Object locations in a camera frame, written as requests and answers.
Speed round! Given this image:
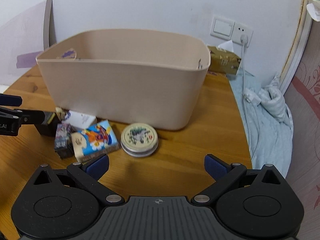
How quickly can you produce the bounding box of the small black box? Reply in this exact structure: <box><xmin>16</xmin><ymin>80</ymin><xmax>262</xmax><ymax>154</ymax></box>
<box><xmin>35</xmin><ymin>112</ymin><xmax>61</xmax><ymax>137</ymax></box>

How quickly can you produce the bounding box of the colourful cartoon box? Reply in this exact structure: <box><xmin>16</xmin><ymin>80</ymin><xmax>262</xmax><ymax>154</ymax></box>
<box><xmin>71</xmin><ymin>120</ymin><xmax>119</xmax><ymax>163</ymax></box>

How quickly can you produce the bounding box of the purple card pack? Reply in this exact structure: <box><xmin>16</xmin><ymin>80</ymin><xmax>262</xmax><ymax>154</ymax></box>
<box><xmin>54</xmin><ymin>123</ymin><xmax>74</xmax><ymax>159</ymax></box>

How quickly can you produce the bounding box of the white tube bottle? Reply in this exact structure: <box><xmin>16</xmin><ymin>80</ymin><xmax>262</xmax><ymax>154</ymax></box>
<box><xmin>62</xmin><ymin>110</ymin><xmax>97</xmax><ymax>131</ymax></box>

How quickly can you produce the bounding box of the round tin with lid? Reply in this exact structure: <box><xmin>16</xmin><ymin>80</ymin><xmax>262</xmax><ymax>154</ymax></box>
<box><xmin>120</xmin><ymin>123</ymin><xmax>158</xmax><ymax>158</ymax></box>

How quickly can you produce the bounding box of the lilac wooden board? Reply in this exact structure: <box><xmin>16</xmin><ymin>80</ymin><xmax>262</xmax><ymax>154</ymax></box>
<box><xmin>1</xmin><ymin>0</ymin><xmax>56</xmax><ymax>87</ymax></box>

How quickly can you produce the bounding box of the light blue blanket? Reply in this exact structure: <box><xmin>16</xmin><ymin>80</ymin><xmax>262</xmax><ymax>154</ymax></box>
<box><xmin>227</xmin><ymin>73</ymin><xmax>293</xmax><ymax>177</ymax></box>

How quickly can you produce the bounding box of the white charger adapter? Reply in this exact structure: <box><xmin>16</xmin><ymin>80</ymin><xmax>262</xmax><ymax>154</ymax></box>
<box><xmin>244</xmin><ymin>88</ymin><xmax>261</xmax><ymax>106</ymax></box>

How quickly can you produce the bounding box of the gold tissue box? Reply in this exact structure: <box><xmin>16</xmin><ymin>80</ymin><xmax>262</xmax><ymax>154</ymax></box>
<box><xmin>208</xmin><ymin>40</ymin><xmax>241</xmax><ymax>75</ymax></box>

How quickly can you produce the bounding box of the beige plastic storage basket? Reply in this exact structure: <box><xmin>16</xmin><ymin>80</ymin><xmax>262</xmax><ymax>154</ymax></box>
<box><xmin>36</xmin><ymin>29</ymin><xmax>210</xmax><ymax>130</ymax></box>

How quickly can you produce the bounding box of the green hanging tissue pack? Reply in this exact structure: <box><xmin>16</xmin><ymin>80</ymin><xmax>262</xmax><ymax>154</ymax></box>
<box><xmin>306</xmin><ymin>0</ymin><xmax>320</xmax><ymax>22</ymax></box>

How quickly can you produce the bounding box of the cream headboard frame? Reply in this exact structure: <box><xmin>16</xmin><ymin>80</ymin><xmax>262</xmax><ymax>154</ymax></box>
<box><xmin>280</xmin><ymin>0</ymin><xmax>312</xmax><ymax>94</ymax></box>

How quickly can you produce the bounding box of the white power plug cable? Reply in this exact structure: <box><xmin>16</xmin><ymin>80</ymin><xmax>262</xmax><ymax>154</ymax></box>
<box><xmin>240</xmin><ymin>35</ymin><xmax>263</xmax><ymax>160</ymax></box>

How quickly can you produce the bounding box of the white wall power socket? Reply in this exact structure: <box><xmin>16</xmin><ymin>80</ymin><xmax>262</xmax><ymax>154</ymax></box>
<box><xmin>231</xmin><ymin>22</ymin><xmax>253</xmax><ymax>48</ymax></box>

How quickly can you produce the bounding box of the white wall light switch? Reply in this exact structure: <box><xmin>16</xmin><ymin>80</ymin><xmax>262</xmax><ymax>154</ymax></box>
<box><xmin>210</xmin><ymin>16</ymin><xmax>235</xmax><ymax>40</ymax></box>

